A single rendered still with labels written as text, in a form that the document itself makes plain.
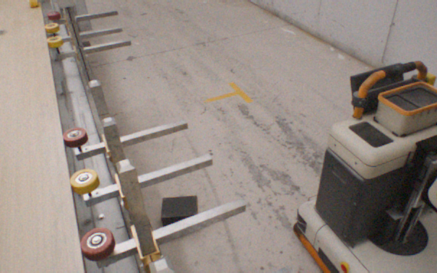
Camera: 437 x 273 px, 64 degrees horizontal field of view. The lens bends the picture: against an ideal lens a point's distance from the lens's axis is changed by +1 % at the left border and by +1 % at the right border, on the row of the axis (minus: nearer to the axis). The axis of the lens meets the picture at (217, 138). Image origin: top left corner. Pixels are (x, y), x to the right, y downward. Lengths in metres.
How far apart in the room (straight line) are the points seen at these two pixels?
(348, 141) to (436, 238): 0.70
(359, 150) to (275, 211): 0.92
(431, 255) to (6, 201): 1.62
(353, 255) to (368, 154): 0.53
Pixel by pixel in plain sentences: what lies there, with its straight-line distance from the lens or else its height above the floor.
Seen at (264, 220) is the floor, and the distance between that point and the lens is 2.11.
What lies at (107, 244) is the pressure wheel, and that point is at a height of 0.91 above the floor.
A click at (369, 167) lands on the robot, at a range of 1.38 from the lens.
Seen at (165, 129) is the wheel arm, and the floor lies 0.83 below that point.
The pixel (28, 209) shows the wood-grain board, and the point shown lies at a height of 0.90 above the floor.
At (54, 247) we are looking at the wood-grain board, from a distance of 1.00.
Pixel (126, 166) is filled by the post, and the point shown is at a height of 1.15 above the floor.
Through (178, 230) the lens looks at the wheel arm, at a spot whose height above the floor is 0.84.
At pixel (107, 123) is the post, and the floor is 1.10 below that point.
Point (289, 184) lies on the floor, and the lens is 2.33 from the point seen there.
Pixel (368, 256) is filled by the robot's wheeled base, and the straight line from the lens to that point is 1.72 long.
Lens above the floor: 1.63
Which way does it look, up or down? 37 degrees down
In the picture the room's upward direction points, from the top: 3 degrees counter-clockwise
